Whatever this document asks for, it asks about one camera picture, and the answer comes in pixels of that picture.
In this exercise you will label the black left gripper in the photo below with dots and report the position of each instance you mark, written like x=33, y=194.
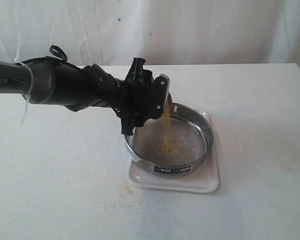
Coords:
x=142, y=97

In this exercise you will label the stainless steel cup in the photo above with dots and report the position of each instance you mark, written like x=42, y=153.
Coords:
x=167, y=108

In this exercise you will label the round steel sieve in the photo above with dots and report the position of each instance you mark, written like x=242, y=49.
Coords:
x=191, y=126

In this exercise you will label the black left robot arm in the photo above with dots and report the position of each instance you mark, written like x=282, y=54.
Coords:
x=52, y=81

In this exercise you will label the yellow and white grain mixture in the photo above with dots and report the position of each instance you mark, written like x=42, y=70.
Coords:
x=165, y=144

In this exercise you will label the white backdrop curtain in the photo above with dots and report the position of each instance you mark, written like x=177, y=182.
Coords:
x=171, y=32

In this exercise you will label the white square plastic tray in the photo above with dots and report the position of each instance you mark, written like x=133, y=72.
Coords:
x=204, y=180

